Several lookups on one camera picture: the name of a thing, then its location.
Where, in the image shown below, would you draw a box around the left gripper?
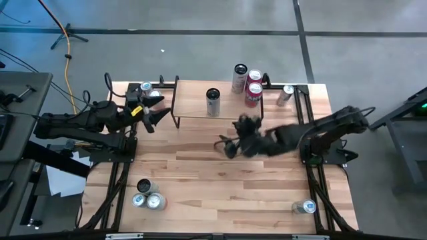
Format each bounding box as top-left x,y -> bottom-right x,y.
115,95 -> 171,134

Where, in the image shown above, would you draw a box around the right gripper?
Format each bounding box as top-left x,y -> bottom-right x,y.
232,114 -> 280,157

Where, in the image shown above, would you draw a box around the red Fanta can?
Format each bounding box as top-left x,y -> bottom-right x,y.
244,81 -> 264,109
246,69 -> 264,89

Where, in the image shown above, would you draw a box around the white Celsius can palm print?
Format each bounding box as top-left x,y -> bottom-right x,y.
136,178 -> 160,197

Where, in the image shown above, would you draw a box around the slim blue silver can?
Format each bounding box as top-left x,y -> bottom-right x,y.
276,85 -> 296,107
139,81 -> 153,96
292,199 -> 318,215
131,193 -> 147,209

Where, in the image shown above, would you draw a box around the black diagonal support beam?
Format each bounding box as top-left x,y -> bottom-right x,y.
22,139 -> 91,179

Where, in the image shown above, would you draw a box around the black tripod stand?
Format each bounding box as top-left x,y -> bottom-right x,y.
37,0 -> 89,51

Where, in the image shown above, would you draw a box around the white paper sheets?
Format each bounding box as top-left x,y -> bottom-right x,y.
45,151 -> 91,198

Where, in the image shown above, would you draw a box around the grey side table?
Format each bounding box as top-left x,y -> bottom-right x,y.
0,71 -> 54,234

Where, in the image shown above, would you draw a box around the black clamp tool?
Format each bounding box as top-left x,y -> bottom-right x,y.
0,84 -> 38,107

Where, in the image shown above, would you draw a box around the dark grey metal stand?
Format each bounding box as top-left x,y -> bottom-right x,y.
366,86 -> 427,196

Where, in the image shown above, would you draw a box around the table caster wheel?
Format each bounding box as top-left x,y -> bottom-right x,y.
26,218 -> 43,231

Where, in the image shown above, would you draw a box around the wooden shelf black frame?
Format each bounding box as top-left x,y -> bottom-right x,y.
170,72 -> 272,133

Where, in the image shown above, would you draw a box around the black aluminium rail frame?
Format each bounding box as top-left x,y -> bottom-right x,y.
75,81 -> 360,234

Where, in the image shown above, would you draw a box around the yellow floor cable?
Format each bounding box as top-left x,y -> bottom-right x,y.
49,16 -> 75,104

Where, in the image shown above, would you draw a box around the silver table bracket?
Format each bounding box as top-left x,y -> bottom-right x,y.
105,233 -> 144,240
292,234 -> 330,240

